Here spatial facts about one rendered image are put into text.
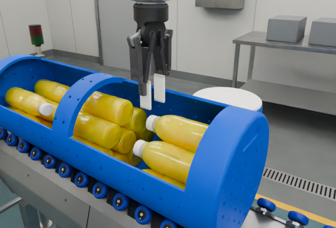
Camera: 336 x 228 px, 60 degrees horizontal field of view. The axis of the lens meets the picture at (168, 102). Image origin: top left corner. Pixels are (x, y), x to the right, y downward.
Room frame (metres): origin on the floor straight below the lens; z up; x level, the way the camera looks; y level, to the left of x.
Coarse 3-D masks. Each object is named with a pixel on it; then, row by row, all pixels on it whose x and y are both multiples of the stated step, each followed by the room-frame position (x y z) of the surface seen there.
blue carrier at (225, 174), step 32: (0, 64) 0.94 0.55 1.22; (32, 64) 1.05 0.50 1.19; (64, 64) 0.94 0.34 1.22; (0, 96) 0.94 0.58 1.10; (64, 96) 0.70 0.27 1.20; (128, 96) 0.87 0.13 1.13; (192, 96) 0.65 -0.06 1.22; (32, 128) 0.71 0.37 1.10; (64, 128) 0.64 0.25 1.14; (224, 128) 0.48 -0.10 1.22; (256, 128) 0.53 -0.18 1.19; (64, 160) 0.67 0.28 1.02; (96, 160) 0.56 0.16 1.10; (192, 160) 0.44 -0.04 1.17; (224, 160) 0.42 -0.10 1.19; (256, 160) 0.54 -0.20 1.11; (128, 192) 0.52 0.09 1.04; (160, 192) 0.45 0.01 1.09; (192, 192) 0.42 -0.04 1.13; (224, 192) 0.41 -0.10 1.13; (192, 224) 0.42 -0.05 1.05; (224, 224) 0.42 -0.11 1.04
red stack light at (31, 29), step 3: (30, 27) 1.54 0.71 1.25; (33, 27) 1.54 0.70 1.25; (36, 27) 1.55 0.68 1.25; (39, 27) 1.56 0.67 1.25; (30, 30) 1.54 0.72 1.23; (33, 30) 1.54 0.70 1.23; (36, 30) 1.55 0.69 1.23; (39, 30) 1.56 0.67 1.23; (30, 33) 1.54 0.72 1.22; (33, 33) 1.54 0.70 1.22; (36, 33) 1.54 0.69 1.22; (39, 33) 1.55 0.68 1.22
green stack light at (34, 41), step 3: (30, 36) 1.55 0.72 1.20; (33, 36) 1.54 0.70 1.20; (36, 36) 1.54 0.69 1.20; (39, 36) 1.55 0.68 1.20; (42, 36) 1.57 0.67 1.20; (33, 39) 1.54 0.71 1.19; (36, 39) 1.54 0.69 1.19; (39, 39) 1.55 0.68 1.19; (42, 39) 1.57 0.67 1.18; (33, 42) 1.54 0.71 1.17; (36, 42) 1.54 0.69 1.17; (39, 42) 1.55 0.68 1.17; (42, 42) 1.56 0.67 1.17
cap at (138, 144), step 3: (138, 141) 0.60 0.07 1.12; (141, 141) 0.60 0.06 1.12; (144, 141) 0.60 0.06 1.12; (135, 144) 0.59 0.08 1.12; (138, 144) 0.59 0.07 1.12; (141, 144) 0.59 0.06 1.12; (135, 147) 0.59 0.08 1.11; (138, 147) 0.58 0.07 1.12; (135, 150) 0.58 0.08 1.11; (138, 150) 0.58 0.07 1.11; (135, 153) 0.58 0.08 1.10; (138, 153) 0.58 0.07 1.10
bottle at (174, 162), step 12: (144, 144) 0.59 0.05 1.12; (156, 144) 0.56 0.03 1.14; (168, 144) 0.56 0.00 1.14; (144, 156) 0.55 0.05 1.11; (156, 156) 0.53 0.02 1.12; (168, 156) 0.52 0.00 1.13; (180, 156) 0.52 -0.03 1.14; (192, 156) 0.51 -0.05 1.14; (156, 168) 0.53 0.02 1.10; (168, 168) 0.51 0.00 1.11; (180, 168) 0.50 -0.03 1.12; (180, 180) 0.49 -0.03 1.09
